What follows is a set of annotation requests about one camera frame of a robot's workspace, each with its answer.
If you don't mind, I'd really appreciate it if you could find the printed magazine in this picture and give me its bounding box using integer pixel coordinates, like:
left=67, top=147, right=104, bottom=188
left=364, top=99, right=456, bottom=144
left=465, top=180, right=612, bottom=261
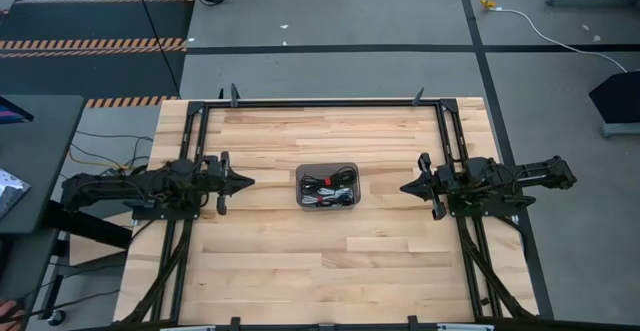
left=0, top=168, right=32, bottom=221

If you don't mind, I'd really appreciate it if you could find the black desk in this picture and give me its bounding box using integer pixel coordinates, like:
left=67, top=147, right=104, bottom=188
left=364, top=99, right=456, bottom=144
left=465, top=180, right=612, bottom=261
left=0, top=94, right=85, bottom=235

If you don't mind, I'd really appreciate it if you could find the black hazard-striped floor mat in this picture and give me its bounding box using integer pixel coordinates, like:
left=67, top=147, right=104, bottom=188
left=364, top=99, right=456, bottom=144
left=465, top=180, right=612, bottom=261
left=0, top=0, right=195, bottom=110

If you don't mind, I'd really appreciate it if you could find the white floor cable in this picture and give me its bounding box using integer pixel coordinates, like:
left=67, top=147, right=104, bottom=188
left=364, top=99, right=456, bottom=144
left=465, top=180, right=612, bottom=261
left=492, top=6, right=629, bottom=74

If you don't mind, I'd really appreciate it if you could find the black USB cable red tie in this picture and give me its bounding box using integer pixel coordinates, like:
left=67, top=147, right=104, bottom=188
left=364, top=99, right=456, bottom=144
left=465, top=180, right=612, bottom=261
left=298, top=169, right=331, bottom=193

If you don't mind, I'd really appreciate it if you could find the white USB cable red tie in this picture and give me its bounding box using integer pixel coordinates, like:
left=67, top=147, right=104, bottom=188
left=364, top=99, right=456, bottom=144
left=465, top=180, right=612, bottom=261
left=301, top=186, right=353, bottom=206

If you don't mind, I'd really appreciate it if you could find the grey translucent plastic bin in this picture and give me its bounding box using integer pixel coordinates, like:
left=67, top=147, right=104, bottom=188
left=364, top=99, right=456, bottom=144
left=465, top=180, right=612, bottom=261
left=294, top=162, right=362, bottom=211

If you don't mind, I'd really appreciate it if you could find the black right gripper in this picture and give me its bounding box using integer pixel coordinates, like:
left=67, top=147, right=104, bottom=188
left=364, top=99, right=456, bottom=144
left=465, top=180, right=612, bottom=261
left=399, top=152, right=456, bottom=221

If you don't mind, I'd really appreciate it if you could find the black crossbeam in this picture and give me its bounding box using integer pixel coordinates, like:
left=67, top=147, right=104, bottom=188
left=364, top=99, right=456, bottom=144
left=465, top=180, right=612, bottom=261
left=42, top=199, right=134, bottom=250

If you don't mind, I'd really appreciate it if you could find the black aluminium table frame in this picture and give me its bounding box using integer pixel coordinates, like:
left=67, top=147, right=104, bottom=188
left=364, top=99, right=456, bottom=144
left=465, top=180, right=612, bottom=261
left=119, top=98, right=541, bottom=325

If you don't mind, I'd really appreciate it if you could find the black cabinet on grey base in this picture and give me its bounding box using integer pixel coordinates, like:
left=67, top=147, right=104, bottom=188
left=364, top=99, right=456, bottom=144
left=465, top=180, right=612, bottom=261
left=588, top=70, right=640, bottom=138

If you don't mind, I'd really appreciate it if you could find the long black hanging cable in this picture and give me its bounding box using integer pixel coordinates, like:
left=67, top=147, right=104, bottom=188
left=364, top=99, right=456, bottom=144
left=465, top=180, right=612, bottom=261
left=130, top=0, right=181, bottom=97

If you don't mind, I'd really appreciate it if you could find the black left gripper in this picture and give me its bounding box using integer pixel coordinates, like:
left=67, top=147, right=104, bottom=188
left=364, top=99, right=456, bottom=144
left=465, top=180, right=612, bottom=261
left=202, top=151, right=255, bottom=216

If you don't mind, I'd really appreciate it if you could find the dark monitor screen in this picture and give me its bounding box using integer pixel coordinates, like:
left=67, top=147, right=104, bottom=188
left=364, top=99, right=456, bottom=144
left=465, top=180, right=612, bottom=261
left=0, top=95, right=35, bottom=125

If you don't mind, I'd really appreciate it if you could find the person's hand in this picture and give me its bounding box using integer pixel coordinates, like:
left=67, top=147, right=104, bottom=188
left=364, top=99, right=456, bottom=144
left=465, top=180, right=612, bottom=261
left=0, top=299, right=25, bottom=322

